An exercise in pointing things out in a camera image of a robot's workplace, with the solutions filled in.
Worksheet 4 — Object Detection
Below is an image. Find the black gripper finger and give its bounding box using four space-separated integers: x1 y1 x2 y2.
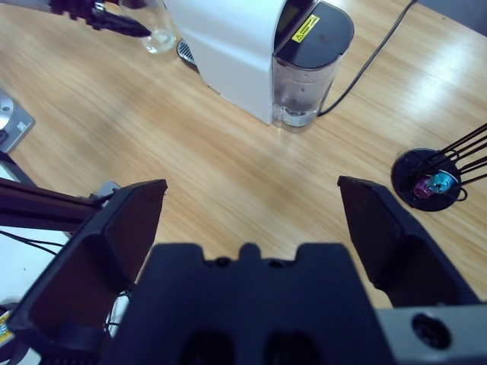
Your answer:
6 179 168 365
337 175 481 309

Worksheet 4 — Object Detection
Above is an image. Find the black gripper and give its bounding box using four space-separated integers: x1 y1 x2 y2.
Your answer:
47 0 151 39

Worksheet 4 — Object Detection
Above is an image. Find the purple coffee capsule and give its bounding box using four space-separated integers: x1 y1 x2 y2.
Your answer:
412 177 434 201

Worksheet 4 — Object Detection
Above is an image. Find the black capsule holder with rods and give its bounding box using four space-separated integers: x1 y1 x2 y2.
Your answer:
390 122 487 212

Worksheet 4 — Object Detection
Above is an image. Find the dark metal bar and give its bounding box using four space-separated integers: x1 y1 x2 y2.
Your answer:
0 176 113 233

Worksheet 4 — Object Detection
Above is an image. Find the white capsule coffee machine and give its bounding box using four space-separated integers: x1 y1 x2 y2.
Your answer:
163 0 355 134

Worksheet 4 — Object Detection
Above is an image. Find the clear water tank black lid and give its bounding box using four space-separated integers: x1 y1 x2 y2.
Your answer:
271 2 355 134

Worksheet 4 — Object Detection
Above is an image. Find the clear glass cup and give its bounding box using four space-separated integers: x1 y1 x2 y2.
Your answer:
141 0 178 55

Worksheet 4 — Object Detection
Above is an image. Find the black machine power cable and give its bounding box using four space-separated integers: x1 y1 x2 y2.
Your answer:
317 0 419 117

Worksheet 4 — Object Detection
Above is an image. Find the metal grid drip tray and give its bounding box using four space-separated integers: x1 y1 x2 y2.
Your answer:
176 37 199 73

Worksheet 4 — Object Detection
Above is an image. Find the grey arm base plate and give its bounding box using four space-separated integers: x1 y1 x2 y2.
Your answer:
0 89 36 154

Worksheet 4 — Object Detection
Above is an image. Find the teal coffee capsule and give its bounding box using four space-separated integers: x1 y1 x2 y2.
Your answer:
425 170 457 195

